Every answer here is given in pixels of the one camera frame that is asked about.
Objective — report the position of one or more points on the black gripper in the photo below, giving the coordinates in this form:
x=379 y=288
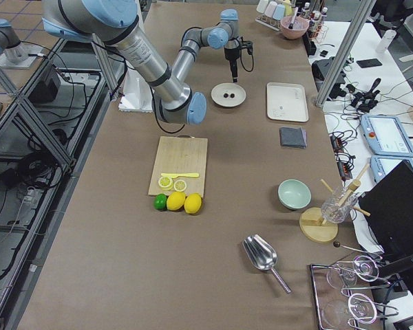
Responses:
x=231 y=54

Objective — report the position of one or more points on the cream round plate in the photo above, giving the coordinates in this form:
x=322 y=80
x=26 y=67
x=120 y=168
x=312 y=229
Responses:
x=228 y=87

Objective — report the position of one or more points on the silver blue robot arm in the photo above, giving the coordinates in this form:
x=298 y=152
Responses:
x=116 y=24

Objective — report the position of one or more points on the cream rectangular tray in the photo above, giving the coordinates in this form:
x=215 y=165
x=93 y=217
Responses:
x=286 y=102

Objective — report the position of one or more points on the white cup rack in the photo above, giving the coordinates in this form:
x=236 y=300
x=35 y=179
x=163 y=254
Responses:
x=268 y=21

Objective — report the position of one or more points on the white cup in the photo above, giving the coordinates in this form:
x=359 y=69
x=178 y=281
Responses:
x=261 y=6

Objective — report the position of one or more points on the pink cup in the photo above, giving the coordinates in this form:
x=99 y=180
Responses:
x=270 y=9

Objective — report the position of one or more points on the metal muddler stick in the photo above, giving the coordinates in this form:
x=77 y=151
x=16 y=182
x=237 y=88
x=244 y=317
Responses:
x=292 y=18

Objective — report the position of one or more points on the blue cup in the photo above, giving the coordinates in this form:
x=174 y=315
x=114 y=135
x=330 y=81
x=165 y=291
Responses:
x=279 y=12

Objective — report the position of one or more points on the yellow cup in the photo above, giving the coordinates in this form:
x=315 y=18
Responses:
x=288 y=9

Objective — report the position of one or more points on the pink bowl with ice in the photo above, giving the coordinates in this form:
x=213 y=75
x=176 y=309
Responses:
x=301 y=26

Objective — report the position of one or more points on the grey folded cloth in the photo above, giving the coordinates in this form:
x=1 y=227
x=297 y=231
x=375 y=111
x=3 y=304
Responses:
x=293 y=137

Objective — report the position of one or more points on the bamboo cutting board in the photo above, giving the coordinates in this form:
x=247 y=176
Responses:
x=180 y=155

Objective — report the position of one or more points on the yellow plastic knife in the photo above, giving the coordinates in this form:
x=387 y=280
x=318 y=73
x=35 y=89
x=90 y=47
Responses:
x=176 y=175

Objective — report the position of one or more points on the black smartphone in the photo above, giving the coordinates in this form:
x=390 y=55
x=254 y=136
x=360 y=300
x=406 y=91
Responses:
x=368 y=63

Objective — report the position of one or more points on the lemon slice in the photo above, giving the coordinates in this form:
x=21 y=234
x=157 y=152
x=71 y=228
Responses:
x=179 y=185
x=165 y=183

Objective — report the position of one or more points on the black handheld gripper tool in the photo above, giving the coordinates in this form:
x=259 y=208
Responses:
x=366 y=101

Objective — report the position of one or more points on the mint green bowl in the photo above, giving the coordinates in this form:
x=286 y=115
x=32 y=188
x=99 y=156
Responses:
x=294 y=194

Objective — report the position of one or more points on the yellow lemon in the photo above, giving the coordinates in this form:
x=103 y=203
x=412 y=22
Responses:
x=193 y=203
x=176 y=200

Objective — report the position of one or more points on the green lime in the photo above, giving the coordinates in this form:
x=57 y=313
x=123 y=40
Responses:
x=160 y=202

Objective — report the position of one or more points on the blue teach pendant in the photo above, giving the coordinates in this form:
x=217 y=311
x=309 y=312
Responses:
x=382 y=165
x=386 y=136

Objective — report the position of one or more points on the glass cup on stand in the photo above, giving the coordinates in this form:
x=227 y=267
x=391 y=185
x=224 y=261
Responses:
x=339 y=205

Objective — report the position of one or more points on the wooden cup tree stand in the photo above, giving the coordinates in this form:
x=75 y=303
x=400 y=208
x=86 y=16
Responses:
x=314 y=226

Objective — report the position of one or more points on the metal scoop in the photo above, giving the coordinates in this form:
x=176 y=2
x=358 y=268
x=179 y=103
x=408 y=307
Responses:
x=264 y=257

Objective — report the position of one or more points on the black monitor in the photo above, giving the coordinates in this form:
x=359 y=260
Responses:
x=390 y=204

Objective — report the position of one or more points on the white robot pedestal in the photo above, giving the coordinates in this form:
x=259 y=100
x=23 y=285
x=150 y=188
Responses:
x=136 y=94

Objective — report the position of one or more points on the aluminium frame post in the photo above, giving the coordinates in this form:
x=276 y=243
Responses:
x=347 y=43

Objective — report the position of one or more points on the wire glass rack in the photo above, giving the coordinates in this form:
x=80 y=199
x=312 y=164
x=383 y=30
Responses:
x=342 y=294

